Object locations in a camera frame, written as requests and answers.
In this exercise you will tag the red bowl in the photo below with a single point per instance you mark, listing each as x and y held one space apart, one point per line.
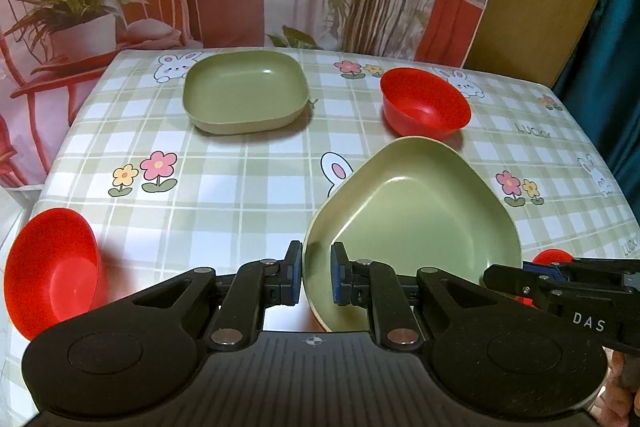
550 255
425 102
50 267

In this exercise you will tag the person's right hand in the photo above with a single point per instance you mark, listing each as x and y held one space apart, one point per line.
625 387

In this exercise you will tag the green square plate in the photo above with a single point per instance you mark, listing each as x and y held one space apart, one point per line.
245 92
415 217

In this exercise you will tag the checked rabbit print tablecloth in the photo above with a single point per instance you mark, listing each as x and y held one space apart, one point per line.
240 187

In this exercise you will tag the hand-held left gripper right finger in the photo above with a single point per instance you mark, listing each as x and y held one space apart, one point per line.
339 274

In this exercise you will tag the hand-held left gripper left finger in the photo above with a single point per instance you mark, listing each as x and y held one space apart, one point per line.
295 272

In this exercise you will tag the teal curtain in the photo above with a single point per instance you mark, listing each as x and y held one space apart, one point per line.
615 57

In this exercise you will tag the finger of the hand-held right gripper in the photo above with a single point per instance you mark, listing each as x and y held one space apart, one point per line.
600 268
510 279

